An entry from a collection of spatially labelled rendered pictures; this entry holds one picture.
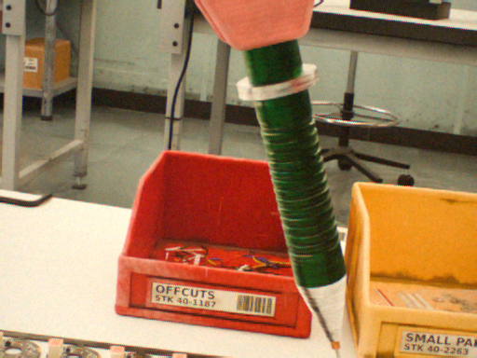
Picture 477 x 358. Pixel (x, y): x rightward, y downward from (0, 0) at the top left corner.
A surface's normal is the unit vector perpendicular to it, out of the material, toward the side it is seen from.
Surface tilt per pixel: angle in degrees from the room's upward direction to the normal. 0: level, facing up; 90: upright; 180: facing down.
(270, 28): 98
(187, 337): 0
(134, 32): 90
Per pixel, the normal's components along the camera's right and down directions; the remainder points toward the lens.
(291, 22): 0.18, 0.40
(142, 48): -0.19, 0.24
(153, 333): 0.09, -0.96
